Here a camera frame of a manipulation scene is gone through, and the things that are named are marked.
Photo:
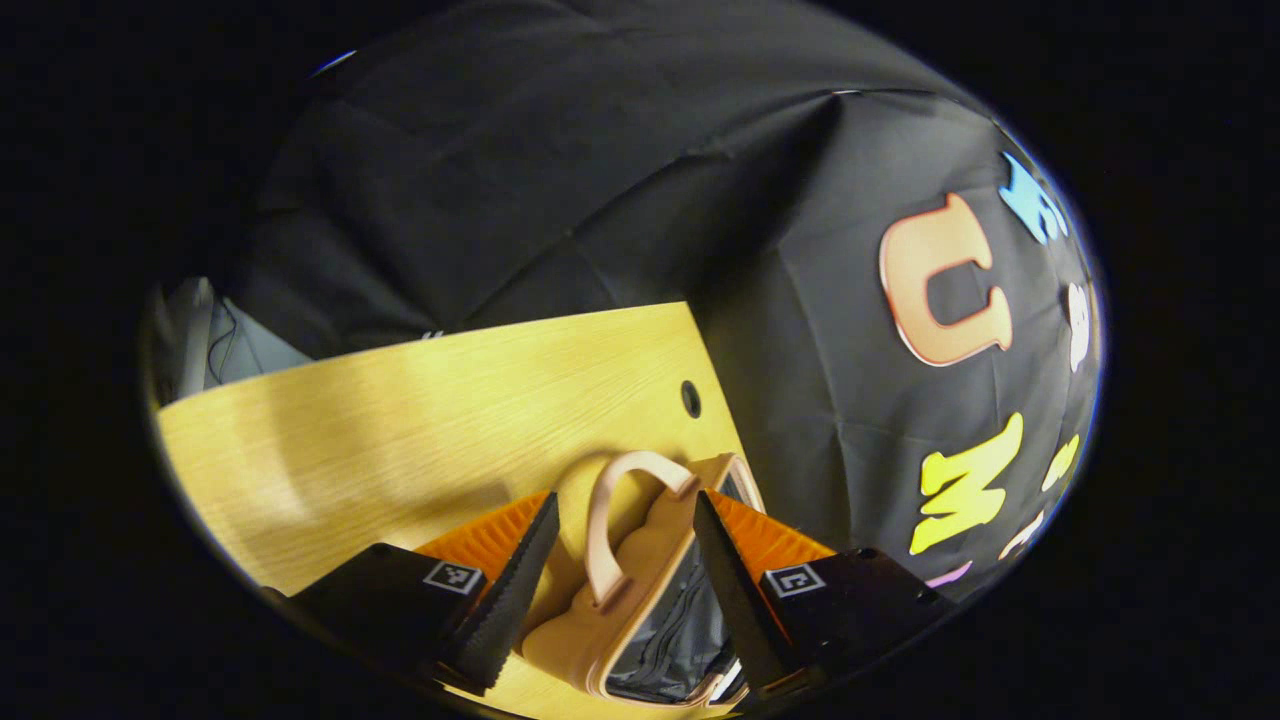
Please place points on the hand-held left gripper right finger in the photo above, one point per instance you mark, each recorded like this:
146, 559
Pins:
740, 610

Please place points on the black backdrop cloth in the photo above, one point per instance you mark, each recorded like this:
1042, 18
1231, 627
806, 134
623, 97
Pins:
600, 180

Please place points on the pink suitcase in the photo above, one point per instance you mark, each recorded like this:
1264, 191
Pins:
640, 570

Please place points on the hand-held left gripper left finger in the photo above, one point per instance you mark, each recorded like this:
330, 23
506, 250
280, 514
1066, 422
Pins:
510, 610

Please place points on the white background furniture piece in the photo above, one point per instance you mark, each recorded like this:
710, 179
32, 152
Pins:
260, 350

